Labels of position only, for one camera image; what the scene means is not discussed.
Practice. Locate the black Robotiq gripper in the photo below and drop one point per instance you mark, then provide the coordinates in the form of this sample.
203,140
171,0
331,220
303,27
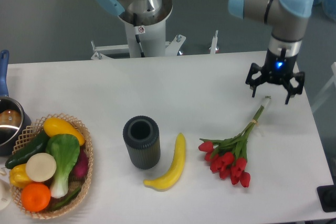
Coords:
277,69

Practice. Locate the red tulip bouquet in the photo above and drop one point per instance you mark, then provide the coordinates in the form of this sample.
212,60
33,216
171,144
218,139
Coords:
228,157

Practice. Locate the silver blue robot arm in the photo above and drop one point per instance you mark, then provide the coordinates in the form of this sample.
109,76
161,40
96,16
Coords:
288,19

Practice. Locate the black device at edge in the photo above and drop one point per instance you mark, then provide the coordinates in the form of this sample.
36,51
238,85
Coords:
326,196

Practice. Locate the dark grey ribbed vase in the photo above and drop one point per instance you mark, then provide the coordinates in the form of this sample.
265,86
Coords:
142,138

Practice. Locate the yellow banana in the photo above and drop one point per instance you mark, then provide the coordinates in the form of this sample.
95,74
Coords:
170,178

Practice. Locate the purple sweet potato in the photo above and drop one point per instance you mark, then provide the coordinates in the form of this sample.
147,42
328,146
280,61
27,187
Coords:
80,169

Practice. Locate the green bok choy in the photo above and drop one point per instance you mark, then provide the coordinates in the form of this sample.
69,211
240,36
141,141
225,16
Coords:
65,149

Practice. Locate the yellow squash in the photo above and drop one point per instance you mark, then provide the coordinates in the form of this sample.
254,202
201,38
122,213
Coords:
54,126

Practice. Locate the woven wicker basket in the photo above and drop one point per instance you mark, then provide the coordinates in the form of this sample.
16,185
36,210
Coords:
26,136

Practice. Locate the green cucumber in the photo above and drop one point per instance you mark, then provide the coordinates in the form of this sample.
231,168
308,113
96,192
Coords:
36,145

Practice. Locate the green chili pepper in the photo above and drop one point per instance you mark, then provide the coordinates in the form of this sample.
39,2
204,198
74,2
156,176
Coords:
66,200

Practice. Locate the white round radish slice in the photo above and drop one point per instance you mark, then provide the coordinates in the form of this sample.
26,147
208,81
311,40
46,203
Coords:
41,167

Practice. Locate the orange mandarin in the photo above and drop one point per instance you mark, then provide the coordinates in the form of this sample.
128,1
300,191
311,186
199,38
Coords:
35,197

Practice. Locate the yellow bell pepper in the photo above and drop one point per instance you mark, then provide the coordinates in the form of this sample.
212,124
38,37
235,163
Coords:
18,176

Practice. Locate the white ceramic object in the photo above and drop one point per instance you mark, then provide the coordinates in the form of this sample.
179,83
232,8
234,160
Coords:
5,191

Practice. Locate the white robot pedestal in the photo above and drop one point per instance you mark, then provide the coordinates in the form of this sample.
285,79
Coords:
145,27

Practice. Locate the white metal base frame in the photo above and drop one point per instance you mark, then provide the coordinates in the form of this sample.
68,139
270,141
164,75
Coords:
172,48

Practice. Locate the blue handled saucepan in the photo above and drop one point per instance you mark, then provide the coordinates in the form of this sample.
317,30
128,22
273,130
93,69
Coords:
14,119

